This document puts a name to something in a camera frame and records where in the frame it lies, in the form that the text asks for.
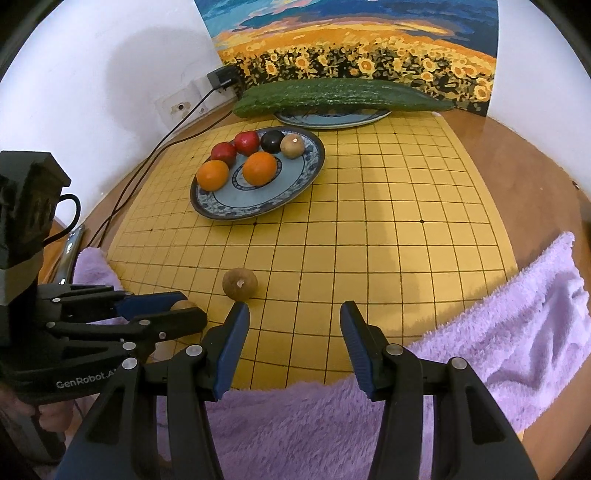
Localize white wall plate round port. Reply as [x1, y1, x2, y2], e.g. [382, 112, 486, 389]
[154, 89, 197, 126]

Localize black charger cable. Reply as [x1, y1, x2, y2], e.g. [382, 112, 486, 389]
[85, 85, 218, 247]

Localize sunflower field painting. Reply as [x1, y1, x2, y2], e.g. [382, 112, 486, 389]
[194, 0, 499, 116]

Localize purple fluffy towel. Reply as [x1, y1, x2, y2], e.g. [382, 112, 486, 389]
[74, 232, 591, 480]

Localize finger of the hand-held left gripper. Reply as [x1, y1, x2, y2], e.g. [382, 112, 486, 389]
[46, 307, 208, 358]
[39, 284, 188, 324]

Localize green cucumber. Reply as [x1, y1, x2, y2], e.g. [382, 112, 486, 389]
[232, 78, 455, 117]

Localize red apple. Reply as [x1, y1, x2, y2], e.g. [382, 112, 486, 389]
[234, 131, 260, 157]
[211, 142, 238, 167]

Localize black power adapter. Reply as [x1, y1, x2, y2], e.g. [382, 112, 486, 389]
[206, 65, 241, 90]

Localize blue patterned porcelain plate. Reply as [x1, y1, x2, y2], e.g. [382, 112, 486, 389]
[190, 128, 326, 221]

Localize blue rimmed plate under cucumber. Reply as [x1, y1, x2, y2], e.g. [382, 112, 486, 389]
[274, 108, 393, 130]

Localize yellow grid game board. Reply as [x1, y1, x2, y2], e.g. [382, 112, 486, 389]
[107, 111, 515, 391]

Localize white wall power socket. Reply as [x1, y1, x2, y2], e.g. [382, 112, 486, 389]
[191, 76, 237, 101]

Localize person's left hand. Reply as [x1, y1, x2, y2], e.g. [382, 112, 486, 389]
[0, 388, 75, 435]

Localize dark brown cable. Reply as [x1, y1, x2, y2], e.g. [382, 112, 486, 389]
[92, 99, 234, 250]

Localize orange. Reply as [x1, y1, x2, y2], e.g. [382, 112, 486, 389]
[196, 160, 230, 192]
[242, 151, 278, 187]

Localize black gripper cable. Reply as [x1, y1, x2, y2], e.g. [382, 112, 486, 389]
[44, 194, 82, 247]

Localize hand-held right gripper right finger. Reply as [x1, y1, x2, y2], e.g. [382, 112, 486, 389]
[340, 301, 539, 480]

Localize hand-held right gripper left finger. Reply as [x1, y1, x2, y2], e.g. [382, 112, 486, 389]
[54, 301, 251, 480]

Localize black plum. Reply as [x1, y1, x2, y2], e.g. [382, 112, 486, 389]
[260, 130, 284, 154]

